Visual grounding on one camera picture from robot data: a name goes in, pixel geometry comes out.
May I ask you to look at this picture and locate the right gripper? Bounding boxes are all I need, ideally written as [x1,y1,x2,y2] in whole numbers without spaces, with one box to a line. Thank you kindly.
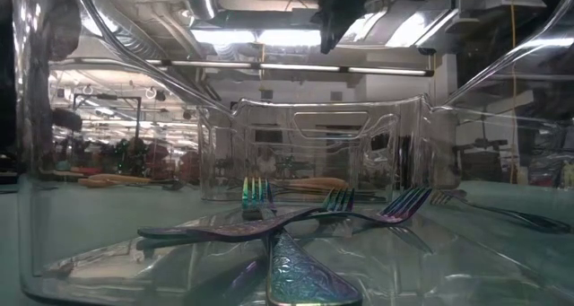
[310,0,374,56]

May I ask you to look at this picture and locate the iridescent rainbow fork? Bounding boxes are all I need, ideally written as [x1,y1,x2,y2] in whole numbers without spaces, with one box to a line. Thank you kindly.
[136,187,357,244]
[135,186,434,251]
[239,175,364,306]
[429,188,574,234]

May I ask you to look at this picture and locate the wooden handled utensil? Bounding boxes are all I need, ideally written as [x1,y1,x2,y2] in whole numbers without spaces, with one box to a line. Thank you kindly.
[87,172,152,185]
[76,178,188,192]

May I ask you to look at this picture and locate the bright ceiling light panel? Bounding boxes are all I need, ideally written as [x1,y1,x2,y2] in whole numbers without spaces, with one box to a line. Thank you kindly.
[190,27,324,48]

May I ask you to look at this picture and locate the long ceiling light strip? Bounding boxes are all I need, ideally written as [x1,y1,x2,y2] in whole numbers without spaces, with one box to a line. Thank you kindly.
[48,57,435,77]

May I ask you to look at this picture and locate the clear plastic bin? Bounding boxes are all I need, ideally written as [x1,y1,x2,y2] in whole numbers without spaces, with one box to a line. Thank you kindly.
[11,0,574,306]
[196,94,461,204]

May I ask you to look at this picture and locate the black background frame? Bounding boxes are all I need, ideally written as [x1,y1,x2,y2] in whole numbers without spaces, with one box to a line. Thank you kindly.
[73,93,144,163]

